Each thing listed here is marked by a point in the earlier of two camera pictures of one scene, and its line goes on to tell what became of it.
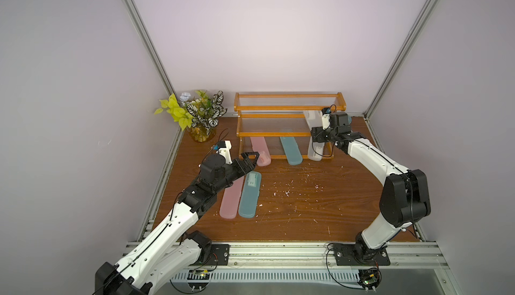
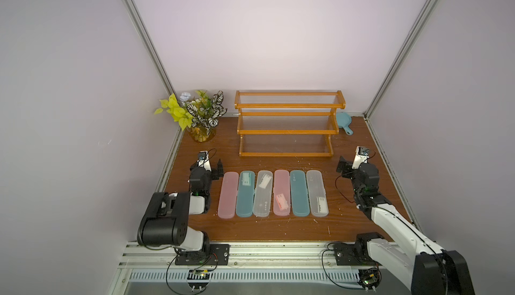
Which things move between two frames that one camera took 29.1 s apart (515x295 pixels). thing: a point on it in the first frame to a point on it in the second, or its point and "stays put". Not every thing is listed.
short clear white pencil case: [312, 154] to [317, 194]
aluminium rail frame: [315, 263] stays put
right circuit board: [369, 278] stays put
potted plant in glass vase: [200, 116] stays put
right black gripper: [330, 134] to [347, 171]
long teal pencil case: [250, 194] stays put
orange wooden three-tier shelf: [279, 124] stays put
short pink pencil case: [259, 145] to [281, 193]
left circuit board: [198, 279] stays put
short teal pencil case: [292, 151] to [299, 193]
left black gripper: [244, 167] to [216, 175]
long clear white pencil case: [314, 118] to [263, 194]
